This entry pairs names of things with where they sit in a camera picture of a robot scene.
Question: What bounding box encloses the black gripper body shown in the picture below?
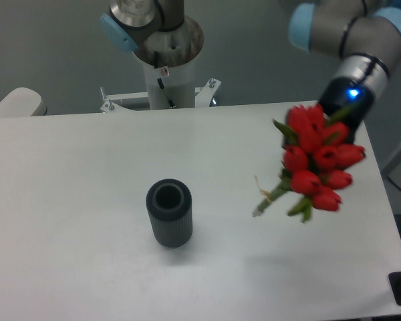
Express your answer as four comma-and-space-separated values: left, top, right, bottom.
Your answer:
280, 76, 377, 148

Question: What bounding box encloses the red tulip bouquet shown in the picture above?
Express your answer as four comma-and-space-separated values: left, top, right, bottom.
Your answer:
253, 104, 366, 223

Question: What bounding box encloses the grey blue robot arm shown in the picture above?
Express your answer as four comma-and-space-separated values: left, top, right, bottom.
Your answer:
100, 1, 401, 142

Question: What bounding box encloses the dark grey ribbed vase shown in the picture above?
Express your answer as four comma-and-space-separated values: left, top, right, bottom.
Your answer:
146, 179, 193, 248

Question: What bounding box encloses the white chair armrest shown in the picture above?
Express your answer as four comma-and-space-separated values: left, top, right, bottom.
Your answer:
0, 87, 47, 119

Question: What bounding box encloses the white pedestal base bracket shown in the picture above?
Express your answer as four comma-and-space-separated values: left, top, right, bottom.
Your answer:
100, 78, 222, 113

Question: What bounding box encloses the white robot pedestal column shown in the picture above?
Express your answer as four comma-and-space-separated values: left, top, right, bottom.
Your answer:
129, 15, 205, 110

